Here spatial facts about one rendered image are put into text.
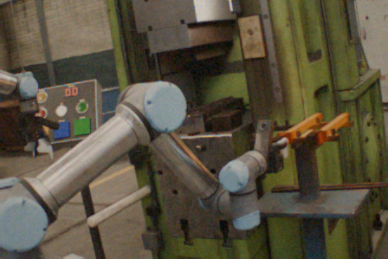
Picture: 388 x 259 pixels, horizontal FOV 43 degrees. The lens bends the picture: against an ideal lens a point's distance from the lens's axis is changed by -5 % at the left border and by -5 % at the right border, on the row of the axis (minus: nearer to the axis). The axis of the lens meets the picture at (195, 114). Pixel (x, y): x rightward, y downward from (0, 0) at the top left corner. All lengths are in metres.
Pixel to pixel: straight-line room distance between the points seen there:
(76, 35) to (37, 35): 1.14
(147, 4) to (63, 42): 8.54
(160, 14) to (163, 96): 1.01
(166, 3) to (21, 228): 1.31
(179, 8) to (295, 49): 0.50
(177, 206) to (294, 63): 0.78
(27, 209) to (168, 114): 0.38
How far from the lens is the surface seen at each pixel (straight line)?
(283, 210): 1.76
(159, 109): 1.15
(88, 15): 10.17
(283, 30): 2.07
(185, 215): 2.20
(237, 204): 1.37
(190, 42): 2.08
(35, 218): 1.07
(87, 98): 2.31
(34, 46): 11.31
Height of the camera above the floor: 1.28
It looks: 8 degrees down
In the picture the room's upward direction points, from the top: 9 degrees counter-clockwise
